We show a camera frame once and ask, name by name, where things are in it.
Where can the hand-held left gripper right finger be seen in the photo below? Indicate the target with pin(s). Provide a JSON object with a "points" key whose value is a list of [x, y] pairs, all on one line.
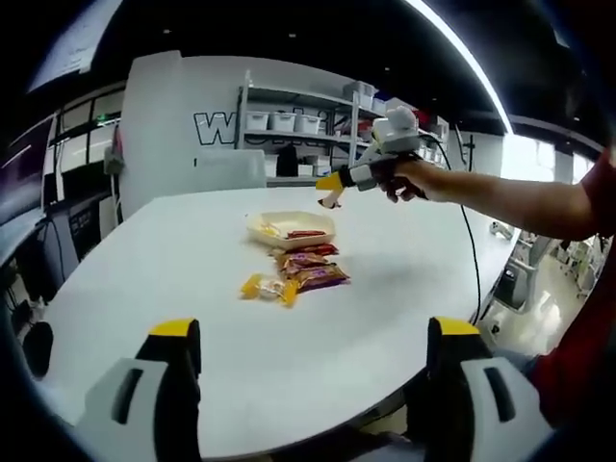
{"points": [[524, 418]]}

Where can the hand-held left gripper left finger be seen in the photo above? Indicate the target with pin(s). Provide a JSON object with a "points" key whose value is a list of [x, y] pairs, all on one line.
{"points": [[101, 433]]}

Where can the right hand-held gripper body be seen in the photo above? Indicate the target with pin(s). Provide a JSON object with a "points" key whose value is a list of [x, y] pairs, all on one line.
{"points": [[394, 132]]}

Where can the beige paper food container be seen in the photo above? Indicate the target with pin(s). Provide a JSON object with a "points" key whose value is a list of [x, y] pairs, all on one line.
{"points": [[303, 222]]}

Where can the long red snack food bar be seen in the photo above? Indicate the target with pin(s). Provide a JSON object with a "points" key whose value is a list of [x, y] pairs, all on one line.
{"points": [[306, 234], [317, 249]]}

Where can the purple brown snack food packet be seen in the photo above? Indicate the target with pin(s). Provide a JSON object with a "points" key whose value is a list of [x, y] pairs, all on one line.
{"points": [[320, 276], [308, 261]]}

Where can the yellow snack food packet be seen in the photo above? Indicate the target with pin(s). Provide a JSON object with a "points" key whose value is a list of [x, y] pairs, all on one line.
{"points": [[267, 229], [269, 289]]}

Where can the person's right hand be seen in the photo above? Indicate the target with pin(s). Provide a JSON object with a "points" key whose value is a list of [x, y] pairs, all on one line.
{"points": [[414, 183]]}

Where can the grey metal shelving rack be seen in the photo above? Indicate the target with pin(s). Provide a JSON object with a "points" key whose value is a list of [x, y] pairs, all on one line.
{"points": [[308, 137], [366, 111]]}

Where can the person in red shirt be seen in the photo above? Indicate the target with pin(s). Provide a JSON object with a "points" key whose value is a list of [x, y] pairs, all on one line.
{"points": [[572, 375]]}

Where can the lidded white storage bin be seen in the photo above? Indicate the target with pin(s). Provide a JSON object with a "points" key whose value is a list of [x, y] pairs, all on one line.
{"points": [[257, 121], [282, 121], [308, 123]]}

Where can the black tripod stand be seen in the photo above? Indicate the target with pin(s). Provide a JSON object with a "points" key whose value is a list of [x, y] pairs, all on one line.
{"points": [[468, 149]]}

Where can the black bag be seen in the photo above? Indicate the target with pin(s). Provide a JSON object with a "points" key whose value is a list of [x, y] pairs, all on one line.
{"points": [[287, 161]]}

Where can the small black pouch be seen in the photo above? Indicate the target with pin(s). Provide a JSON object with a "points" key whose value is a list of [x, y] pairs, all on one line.
{"points": [[37, 349]]}

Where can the ceiling light strip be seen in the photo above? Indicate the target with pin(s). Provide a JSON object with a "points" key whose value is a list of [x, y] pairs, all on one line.
{"points": [[462, 50]]}

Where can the dark grey counter desk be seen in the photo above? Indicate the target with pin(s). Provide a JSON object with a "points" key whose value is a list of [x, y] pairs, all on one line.
{"points": [[86, 226]]}

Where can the white partition with lettering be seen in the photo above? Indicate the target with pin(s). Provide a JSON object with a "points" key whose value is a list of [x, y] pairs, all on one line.
{"points": [[159, 120]]}

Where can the hanging grey red bag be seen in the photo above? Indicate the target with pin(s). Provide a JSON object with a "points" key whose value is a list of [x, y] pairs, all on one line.
{"points": [[115, 154]]}

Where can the monitor with purple screen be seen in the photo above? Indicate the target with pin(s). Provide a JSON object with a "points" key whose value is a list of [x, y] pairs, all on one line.
{"points": [[21, 163]]}

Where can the black framed glass partition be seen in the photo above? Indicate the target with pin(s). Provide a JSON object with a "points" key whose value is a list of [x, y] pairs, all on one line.
{"points": [[82, 130]]}

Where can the large hanging display screen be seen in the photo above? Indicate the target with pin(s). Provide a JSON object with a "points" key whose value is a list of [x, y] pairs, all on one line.
{"points": [[72, 43]]}

